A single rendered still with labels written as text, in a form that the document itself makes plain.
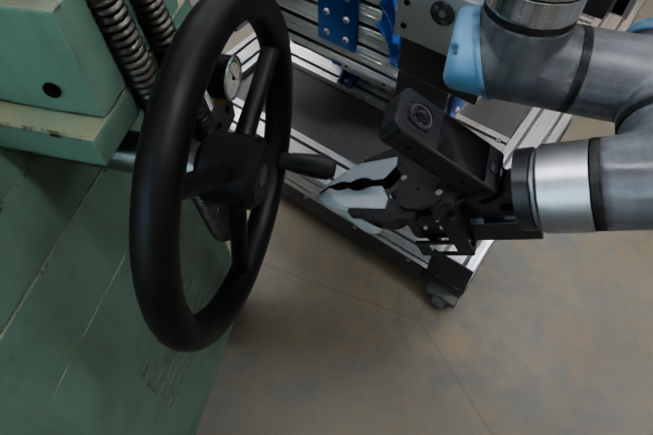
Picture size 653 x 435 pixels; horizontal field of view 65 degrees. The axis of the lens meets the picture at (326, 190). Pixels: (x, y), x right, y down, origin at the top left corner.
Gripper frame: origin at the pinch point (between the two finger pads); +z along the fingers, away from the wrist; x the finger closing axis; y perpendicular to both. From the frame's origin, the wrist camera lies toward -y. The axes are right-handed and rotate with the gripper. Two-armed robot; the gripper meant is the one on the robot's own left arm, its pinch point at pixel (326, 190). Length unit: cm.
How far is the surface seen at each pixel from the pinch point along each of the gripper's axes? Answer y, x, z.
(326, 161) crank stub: -2.7, 1.5, -1.0
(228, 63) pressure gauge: -6.6, 17.6, 17.6
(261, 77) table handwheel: -14.1, 1.5, -0.8
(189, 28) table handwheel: -24.3, -7.3, -6.7
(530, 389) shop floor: 83, 9, -3
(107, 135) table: -19.9, -9.6, 4.6
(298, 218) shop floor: 54, 36, 51
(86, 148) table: -20.3, -11.1, 5.3
